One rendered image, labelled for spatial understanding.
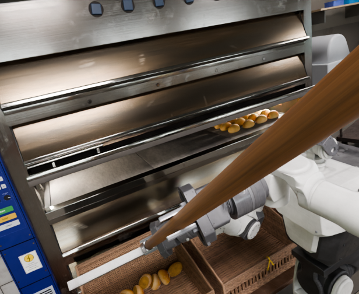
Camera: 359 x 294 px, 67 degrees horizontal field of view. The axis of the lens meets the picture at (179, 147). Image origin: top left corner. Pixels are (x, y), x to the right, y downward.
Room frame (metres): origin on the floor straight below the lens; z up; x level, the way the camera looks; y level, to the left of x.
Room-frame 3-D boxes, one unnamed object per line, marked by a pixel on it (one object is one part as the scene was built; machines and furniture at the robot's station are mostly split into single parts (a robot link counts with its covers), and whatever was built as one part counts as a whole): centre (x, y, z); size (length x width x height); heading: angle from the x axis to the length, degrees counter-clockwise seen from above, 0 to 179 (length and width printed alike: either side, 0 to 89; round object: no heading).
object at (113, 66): (1.55, -0.12, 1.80); 1.79 x 0.11 x 0.19; 113
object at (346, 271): (0.74, -0.42, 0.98); 0.14 x 0.13 x 0.12; 24
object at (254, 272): (1.31, -0.24, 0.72); 0.56 x 0.49 x 0.28; 113
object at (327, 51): (5.33, -3.10, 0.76); 0.80 x 0.65 x 1.51; 113
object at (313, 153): (0.73, -0.39, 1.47); 0.10 x 0.07 x 0.09; 19
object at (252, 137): (1.57, -0.11, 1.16); 1.80 x 0.06 x 0.04; 113
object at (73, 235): (1.55, -0.12, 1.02); 1.79 x 0.11 x 0.19; 113
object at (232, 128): (2.18, -0.48, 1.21); 0.61 x 0.48 x 0.06; 23
